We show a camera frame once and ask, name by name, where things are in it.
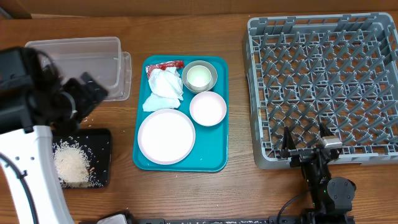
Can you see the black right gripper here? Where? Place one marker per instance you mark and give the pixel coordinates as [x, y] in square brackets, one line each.
[300, 155]

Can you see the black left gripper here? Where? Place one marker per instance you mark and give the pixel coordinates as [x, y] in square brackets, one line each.
[87, 101]

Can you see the white rice pile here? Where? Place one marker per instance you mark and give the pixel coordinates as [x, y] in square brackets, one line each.
[72, 162]

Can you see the white napkin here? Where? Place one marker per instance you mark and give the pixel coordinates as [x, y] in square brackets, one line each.
[155, 102]
[166, 83]

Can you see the red snack wrapper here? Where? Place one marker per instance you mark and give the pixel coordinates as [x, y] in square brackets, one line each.
[164, 65]

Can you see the pink round plate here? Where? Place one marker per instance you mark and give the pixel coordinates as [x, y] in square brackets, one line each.
[166, 137]

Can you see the pink small bowl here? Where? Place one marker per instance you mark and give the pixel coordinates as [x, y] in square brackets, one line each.
[208, 108]

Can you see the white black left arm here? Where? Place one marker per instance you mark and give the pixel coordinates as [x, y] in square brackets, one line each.
[34, 105]

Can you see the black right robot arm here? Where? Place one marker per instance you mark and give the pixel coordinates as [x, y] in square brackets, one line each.
[331, 196]

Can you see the grey dishwasher rack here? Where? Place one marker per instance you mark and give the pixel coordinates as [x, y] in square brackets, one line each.
[339, 70]

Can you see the clear plastic bin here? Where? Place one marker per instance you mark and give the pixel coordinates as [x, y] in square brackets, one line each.
[100, 57]

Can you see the black rectangular tray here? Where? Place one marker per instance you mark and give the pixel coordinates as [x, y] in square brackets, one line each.
[100, 143]

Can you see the teal plastic tray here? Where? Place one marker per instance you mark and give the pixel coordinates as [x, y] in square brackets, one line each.
[210, 152]

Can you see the grey-green bowl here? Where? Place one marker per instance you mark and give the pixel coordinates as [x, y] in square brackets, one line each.
[214, 76]

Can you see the cream cup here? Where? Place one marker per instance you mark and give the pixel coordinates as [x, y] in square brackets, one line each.
[199, 76]

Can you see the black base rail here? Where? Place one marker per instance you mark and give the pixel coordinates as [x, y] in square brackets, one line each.
[270, 220]

